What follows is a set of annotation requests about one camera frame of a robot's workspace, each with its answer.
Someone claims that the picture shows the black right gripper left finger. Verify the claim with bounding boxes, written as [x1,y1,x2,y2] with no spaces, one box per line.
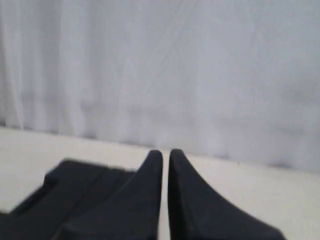
[62,150,163,240]

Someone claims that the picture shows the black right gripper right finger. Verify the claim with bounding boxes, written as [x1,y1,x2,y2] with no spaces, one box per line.
[168,149,285,240]

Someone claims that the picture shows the black plastic carrying case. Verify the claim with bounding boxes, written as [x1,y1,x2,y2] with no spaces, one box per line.
[0,159,134,240]

